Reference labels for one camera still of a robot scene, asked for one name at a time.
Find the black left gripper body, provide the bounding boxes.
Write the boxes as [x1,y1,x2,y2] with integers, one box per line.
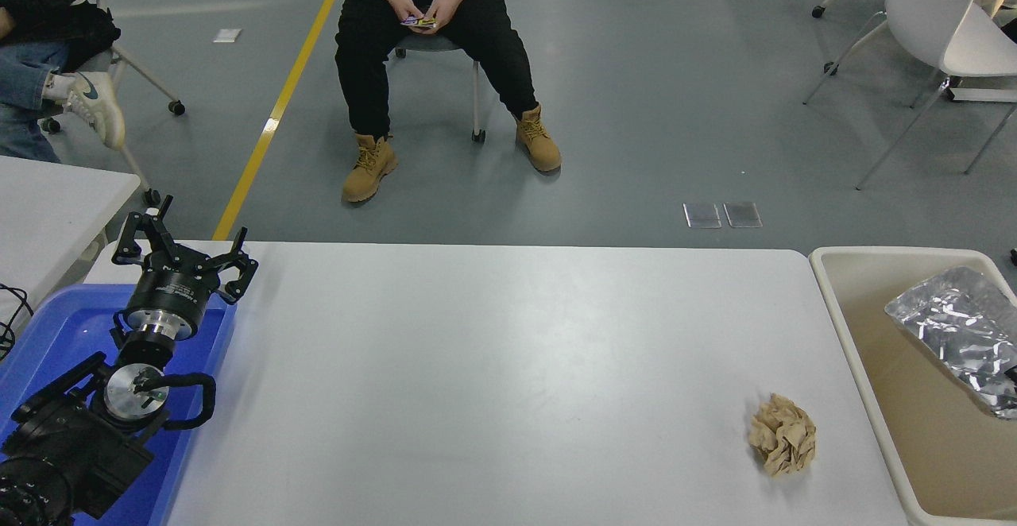
[124,260,214,328]

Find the tan paper ball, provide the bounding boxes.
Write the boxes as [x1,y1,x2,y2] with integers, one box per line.
[748,393,818,479]

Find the silver foil tray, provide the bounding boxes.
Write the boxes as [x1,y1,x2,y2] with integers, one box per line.
[884,265,1017,420]

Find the person's right hand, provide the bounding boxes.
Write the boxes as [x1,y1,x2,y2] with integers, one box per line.
[387,0,427,28]

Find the person's left hand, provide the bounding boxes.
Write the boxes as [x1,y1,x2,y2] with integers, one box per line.
[423,0,463,35]

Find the small white table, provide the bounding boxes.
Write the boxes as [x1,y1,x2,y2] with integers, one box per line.
[0,154,142,328]

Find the blue plastic tray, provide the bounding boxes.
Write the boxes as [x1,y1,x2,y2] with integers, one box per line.
[0,284,239,526]

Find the white wheeled chair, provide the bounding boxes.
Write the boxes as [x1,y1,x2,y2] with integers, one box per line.
[40,0,187,207]

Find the grey white office chair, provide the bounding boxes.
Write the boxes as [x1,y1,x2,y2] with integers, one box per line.
[395,32,487,144]

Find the large pale plastic bin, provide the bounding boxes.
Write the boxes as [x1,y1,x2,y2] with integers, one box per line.
[809,246,1017,526]

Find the white shell chair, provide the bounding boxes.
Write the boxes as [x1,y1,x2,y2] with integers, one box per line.
[804,0,1017,191]

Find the black cable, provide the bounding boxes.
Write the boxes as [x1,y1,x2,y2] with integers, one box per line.
[0,282,34,362]

